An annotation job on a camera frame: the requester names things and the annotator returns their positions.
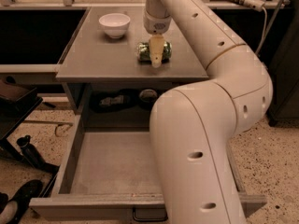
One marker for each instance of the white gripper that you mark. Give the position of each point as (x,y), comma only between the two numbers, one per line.
(157,24)

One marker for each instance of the green soda can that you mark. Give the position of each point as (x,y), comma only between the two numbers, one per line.
(143,51)

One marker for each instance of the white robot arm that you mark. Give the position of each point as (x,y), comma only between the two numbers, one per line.
(190,125)

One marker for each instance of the grey open drawer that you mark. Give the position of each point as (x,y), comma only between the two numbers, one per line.
(107,172)

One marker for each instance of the white ceramic bowl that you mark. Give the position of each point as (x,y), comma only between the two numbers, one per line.
(115,25)

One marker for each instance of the round tape roll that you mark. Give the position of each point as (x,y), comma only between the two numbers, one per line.
(147,98)

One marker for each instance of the black bag under cabinet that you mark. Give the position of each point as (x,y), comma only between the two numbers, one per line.
(105,102)

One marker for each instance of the grey metal cabinet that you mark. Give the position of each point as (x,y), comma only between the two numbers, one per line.
(98,63)

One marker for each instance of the black chair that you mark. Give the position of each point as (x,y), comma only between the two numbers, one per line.
(17,102)

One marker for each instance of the black shoe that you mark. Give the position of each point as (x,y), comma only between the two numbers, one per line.
(12,210)

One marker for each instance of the black drawer handle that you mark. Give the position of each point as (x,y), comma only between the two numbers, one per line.
(149,214)

